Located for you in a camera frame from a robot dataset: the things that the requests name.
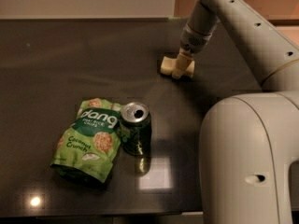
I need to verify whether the green rice chips bag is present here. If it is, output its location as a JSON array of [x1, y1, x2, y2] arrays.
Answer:
[[50, 98, 122, 183]]

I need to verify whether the pale yellow sponge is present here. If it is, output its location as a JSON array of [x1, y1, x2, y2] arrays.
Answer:
[[160, 56, 195, 78]]

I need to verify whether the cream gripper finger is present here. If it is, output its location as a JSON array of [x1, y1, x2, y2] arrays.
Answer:
[[172, 49, 194, 79]]

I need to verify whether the green soda can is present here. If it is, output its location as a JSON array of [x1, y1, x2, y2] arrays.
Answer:
[[120, 102, 151, 156]]

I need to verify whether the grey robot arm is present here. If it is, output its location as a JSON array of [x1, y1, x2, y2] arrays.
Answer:
[[172, 0, 299, 224]]

